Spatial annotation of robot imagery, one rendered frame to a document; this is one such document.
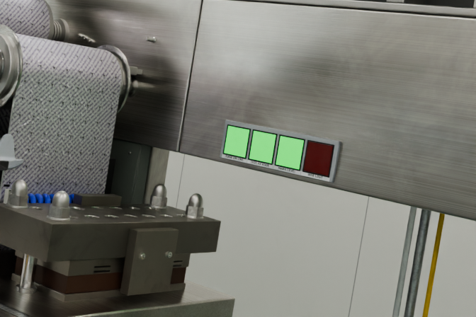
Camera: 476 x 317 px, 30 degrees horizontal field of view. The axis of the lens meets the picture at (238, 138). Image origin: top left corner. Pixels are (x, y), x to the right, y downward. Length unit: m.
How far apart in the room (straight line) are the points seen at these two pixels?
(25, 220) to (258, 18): 0.54
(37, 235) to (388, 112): 0.58
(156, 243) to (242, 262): 3.08
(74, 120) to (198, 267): 3.21
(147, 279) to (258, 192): 3.02
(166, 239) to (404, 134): 0.45
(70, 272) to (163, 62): 0.50
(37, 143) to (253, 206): 3.02
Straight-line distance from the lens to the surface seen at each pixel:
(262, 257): 4.51
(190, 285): 1.70
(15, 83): 1.55
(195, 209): 1.65
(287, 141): 1.53
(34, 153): 1.60
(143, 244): 1.50
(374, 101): 1.45
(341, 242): 4.24
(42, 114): 1.59
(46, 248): 1.40
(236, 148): 1.60
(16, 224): 1.46
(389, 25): 1.45
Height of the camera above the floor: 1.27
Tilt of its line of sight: 3 degrees down
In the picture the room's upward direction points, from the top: 9 degrees clockwise
